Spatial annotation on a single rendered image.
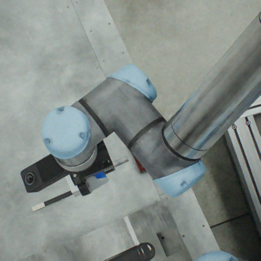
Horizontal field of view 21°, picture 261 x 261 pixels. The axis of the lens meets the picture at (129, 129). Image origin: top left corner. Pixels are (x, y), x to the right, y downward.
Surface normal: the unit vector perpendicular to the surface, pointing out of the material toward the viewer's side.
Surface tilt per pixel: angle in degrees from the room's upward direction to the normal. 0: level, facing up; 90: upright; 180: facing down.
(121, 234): 2
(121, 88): 0
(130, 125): 26
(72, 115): 1
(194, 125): 49
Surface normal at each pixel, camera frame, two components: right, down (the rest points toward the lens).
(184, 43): -0.05, -0.25
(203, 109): -0.59, 0.34
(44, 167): -0.49, -0.04
